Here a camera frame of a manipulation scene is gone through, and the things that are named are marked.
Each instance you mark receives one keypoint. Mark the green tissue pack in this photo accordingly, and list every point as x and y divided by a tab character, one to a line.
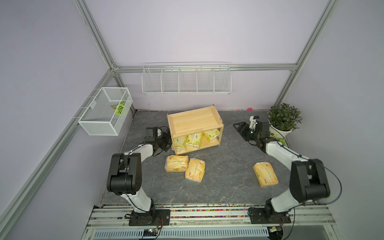
210	135
194	140
179	144

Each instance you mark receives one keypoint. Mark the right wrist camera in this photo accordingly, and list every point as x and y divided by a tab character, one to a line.
253	122

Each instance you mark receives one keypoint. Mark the orange tissue pack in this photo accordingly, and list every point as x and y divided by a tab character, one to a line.
265	174
196	170
176	164

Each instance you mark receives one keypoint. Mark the green leaf toy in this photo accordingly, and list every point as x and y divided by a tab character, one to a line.
119	108

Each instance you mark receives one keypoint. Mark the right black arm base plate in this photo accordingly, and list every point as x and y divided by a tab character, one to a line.
263	216

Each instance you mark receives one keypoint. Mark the long white wire wall basket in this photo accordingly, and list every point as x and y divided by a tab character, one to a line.
186	78

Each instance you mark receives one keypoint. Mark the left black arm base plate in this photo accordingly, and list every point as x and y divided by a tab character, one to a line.
158	217

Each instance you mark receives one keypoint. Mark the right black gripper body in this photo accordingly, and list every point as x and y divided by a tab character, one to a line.
252	135

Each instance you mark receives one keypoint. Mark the large potted green plant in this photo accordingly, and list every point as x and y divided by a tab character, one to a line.
283	119

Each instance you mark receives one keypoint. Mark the aluminium front rail frame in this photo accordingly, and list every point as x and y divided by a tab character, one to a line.
214	209

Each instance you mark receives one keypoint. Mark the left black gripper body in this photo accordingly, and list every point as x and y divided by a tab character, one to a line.
164	140

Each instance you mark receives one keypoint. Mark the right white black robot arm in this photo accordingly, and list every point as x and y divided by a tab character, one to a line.
308	178

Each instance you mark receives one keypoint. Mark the small potted succulent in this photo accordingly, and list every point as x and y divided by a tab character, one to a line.
282	141

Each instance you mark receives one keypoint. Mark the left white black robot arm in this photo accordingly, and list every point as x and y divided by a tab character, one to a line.
125	173

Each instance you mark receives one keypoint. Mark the white wire side basket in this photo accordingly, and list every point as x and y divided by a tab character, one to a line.
99	118

